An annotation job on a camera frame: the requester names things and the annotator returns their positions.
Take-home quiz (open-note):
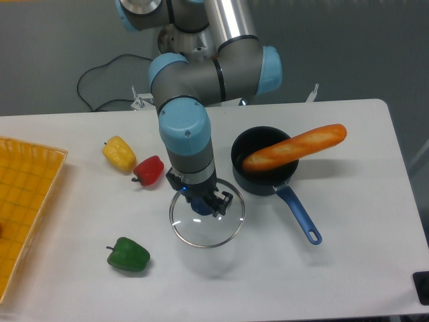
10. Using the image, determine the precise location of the white bracket with bolt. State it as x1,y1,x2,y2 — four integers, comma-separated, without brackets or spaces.
306,83,319,103

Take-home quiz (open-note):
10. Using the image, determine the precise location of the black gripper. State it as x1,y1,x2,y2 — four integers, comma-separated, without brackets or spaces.
166,168,233,216

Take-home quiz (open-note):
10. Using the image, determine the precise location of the green toy bell pepper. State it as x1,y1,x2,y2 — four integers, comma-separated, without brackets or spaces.
106,237,151,272

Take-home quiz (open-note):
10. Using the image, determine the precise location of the yellow toy bell pepper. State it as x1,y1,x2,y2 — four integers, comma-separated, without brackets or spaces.
102,136,137,173

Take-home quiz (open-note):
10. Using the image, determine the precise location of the red toy bell pepper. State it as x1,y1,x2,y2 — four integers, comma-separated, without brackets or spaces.
131,156,164,186

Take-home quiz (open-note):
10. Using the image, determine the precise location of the toy baguette bread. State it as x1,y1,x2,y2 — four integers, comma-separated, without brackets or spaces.
242,123,347,173

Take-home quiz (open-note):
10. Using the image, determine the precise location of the dark blue saucepan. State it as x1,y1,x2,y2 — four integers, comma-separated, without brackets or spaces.
231,126,322,245

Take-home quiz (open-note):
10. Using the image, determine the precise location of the glass pot lid blue knob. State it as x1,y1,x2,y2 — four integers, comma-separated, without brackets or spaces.
169,178,245,249

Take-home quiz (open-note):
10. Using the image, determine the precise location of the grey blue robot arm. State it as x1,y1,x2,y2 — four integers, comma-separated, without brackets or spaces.
116,1,282,215

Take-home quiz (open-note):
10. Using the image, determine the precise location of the black cable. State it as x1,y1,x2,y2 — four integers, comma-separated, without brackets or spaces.
76,54,154,113

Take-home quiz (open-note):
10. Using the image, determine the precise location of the yellow woven basket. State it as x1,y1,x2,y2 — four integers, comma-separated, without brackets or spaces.
1,136,68,302

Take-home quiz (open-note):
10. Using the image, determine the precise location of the black object at table corner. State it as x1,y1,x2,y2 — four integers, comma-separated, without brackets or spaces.
412,271,429,306

